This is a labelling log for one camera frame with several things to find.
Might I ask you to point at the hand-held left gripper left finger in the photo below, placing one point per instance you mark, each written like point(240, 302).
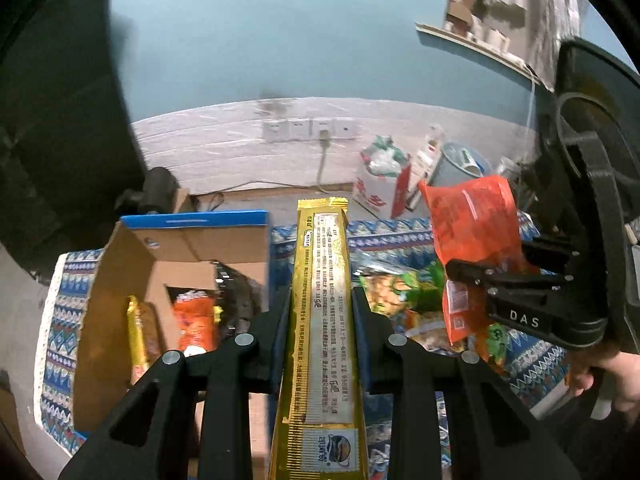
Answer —
point(280, 340)

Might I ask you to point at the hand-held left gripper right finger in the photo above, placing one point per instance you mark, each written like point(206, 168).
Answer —
point(365, 340)

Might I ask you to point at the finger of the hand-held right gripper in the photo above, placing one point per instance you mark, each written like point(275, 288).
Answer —
point(500, 275)
point(550, 252)

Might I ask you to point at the long gold snack packet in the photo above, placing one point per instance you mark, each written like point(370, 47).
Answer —
point(322, 310)

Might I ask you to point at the red-orange snack packet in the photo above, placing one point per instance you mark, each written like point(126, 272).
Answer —
point(475, 225)

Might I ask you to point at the black snack packet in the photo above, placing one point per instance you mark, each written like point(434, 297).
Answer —
point(237, 300)

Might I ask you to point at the small yellow snack packet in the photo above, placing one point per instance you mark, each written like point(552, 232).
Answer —
point(136, 335)

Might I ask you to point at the blue-sided cardboard box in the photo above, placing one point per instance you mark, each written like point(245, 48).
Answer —
point(125, 270)

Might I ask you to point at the person's right hand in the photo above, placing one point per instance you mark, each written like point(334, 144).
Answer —
point(625, 375)

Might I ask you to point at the orange green snack packet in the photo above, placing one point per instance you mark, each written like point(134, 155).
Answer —
point(492, 342)

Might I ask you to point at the orange beige snack packet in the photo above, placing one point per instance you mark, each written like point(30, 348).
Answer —
point(425, 332)

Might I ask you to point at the white kettle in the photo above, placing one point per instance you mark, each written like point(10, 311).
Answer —
point(506, 167)

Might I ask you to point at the grey-blue trash bin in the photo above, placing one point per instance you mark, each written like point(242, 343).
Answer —
point(452, 170)

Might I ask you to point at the red white carton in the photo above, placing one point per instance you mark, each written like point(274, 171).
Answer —
point(432, 150)

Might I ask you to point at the white plastic bag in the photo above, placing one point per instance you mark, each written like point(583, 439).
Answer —
point(380, 180)

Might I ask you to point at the small cardboard piece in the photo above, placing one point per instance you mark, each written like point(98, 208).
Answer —
point(184, 202)

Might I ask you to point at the dark bulky object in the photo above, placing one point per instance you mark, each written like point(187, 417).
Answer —
point(600, 75)

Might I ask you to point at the black rounded object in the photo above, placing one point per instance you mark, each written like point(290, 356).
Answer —
point(157, 187)

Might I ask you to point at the white container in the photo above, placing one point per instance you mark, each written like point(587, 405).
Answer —
point(495, 39)

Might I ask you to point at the patterned blue tablecloth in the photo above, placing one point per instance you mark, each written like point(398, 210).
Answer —
point(60, 320)

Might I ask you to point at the brown box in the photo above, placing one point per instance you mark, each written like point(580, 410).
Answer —
point(457, 7)

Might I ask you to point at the black cabinet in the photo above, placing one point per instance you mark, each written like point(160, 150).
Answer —
point(60, 135)

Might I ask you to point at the white wall socket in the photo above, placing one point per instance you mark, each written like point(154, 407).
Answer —
point(320, 125)
point(346, 128)
point(300, 129)
point(275, 130)

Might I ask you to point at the wall shelf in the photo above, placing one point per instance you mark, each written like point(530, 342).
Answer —
point(465, 39)

